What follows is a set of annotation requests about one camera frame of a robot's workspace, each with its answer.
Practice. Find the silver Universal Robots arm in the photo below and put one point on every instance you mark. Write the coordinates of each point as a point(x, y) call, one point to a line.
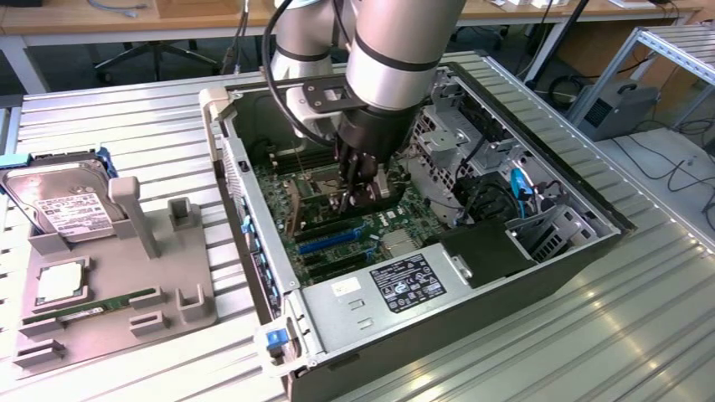
point(392, 63)

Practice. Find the silver chipset heat sink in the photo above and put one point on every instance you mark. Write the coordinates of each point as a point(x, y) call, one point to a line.
point(398, 245)

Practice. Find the hard disk with blue carrier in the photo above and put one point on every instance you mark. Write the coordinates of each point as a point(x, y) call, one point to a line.
point(62, 197)

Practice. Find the silver disk bay cage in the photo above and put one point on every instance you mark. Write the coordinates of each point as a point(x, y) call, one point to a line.
point(442, 188)

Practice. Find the grey parts rack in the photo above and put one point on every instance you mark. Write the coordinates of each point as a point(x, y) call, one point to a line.
point(113, 259)

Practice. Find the grey box unit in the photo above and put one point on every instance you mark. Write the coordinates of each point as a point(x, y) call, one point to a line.
point(621, 113)

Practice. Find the black chair base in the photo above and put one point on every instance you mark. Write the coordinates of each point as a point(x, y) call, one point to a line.
point(157, 50)

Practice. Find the blue case latch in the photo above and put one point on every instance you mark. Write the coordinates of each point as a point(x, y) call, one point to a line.
point(277, 339)

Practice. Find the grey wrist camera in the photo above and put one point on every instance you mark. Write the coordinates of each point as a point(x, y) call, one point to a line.
point(313, 117)

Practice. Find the aluminium slat frame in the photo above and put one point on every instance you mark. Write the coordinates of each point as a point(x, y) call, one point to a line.
point(670, 46)

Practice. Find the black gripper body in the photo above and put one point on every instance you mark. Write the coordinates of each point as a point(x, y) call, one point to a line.
point(374, 130)

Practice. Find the black RAM slot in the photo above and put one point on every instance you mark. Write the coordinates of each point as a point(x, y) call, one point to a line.
point(285, 152)
point(285, 162)
point(285, 157)
point(285, 167)

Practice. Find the silver CPU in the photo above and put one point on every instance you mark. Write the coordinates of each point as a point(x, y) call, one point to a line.
point(59, 282)

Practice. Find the green motherboard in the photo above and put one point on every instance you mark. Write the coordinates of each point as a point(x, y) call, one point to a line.
point(417, 218)

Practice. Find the long black expansion slot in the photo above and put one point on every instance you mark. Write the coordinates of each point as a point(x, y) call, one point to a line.
point(341, 268)
point(327, 234)

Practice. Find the Nvidia Quadro graphics card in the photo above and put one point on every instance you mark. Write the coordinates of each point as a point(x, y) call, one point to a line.
point(381, 205)

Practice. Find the CPU socket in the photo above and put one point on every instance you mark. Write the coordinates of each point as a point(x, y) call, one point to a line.
point(321, 180)

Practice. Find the blue expansion slot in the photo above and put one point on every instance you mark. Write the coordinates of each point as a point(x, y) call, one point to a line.
point(330, 245)

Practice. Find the black air shroud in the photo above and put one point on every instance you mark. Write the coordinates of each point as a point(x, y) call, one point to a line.
point(486, 251)

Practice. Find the silver power supply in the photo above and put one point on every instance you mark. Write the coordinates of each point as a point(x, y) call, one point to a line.
point(392, 293)

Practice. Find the green RAM stick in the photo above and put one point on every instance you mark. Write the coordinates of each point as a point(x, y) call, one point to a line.
point(95, 309)

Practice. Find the wooden desk with white legs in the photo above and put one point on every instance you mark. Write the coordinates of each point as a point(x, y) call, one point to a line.
point(614, 14)
point(57, 19)

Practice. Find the open black PC case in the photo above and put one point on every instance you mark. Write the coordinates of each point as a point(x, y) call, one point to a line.
point(492, 301)

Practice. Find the perforated silver disk bay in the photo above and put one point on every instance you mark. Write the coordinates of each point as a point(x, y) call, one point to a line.
point(550, 243)

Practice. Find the thin locking lever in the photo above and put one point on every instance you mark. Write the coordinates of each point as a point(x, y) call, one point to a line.
point(301, 161)

